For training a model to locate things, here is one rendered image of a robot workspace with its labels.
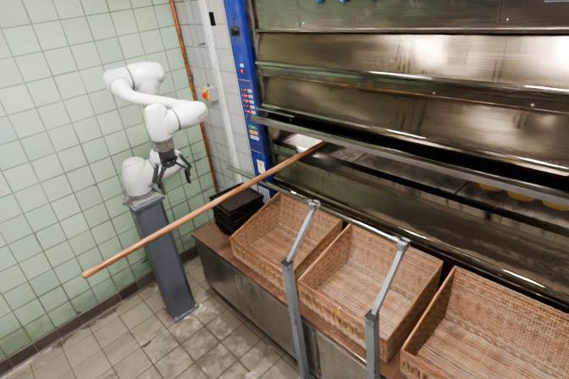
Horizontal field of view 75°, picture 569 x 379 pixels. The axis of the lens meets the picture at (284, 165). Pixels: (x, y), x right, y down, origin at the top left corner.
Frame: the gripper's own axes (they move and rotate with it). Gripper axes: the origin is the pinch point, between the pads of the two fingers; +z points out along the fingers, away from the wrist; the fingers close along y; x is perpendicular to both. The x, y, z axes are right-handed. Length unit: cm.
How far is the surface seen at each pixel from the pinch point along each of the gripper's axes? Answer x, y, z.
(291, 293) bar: 51, -23, 52
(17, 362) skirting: -102, 106, 130
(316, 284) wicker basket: 44, -45, 69
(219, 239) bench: -38, -32, 74
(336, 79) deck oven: 33, -82, -36
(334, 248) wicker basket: 44, -62, 54
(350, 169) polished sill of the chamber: 40, -82, 13
